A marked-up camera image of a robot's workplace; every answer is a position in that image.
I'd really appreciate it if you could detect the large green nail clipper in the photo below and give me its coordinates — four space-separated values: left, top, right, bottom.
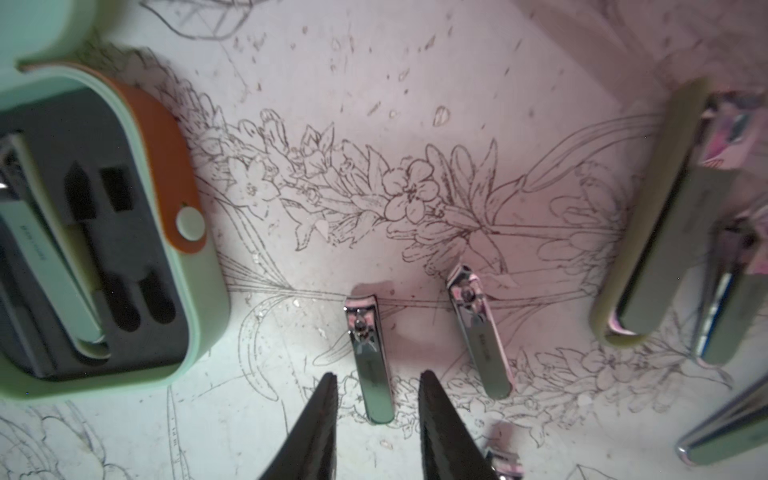
590 77 767 349
1 133 110 360

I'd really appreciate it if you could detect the small silver nail clipper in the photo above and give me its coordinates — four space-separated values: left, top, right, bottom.
343 295 395 425

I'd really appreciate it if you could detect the green nail clipper case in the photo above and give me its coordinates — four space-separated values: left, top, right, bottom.
0 0 232 402

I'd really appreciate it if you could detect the slanted small nail clipper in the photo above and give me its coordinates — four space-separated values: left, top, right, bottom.
446 262 513 400

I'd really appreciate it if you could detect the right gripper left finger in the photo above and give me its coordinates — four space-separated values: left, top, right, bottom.
261 373 338 480

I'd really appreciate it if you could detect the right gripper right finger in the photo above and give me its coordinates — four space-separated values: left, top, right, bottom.
418 370 497 480

